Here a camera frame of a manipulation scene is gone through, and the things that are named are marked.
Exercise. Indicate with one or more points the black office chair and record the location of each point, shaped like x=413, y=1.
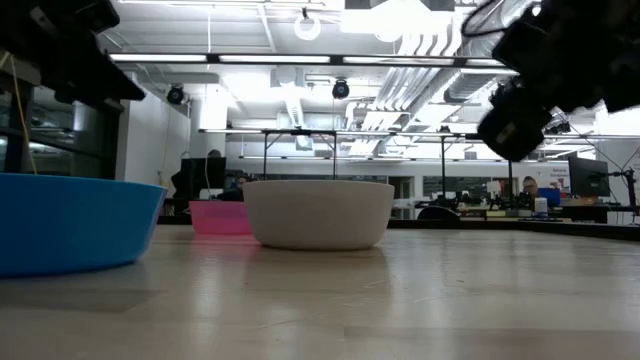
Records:
x=437, y=212

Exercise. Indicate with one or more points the blue plastic bowl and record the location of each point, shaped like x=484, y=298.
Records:
x=75, y=225

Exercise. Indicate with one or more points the blue laptop screen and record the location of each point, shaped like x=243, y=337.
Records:
x=550, y=196

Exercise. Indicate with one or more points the white canister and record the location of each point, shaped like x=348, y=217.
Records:
x=541, y=206

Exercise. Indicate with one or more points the person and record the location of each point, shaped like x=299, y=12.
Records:
x=530, y=187
x=239, y=190
x=215, y=153

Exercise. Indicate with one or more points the black pole frame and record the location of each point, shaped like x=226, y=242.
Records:
x=300, y=132

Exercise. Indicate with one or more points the pink plastic bowl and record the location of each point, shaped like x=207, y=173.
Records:
x=220, y=217

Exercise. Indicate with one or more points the black ceiling camera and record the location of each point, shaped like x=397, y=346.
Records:
x=340, y=89
x=175, y=94

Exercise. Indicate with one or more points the white plastic bowl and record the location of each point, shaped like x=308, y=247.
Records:
x=320, y=215

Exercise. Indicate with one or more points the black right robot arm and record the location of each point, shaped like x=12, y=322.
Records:
x=575, y=50

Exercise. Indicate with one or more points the long ceiling light strip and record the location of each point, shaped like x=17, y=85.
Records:
x=275, y=59

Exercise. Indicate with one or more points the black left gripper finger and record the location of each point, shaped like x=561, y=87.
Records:
x=100, y=82

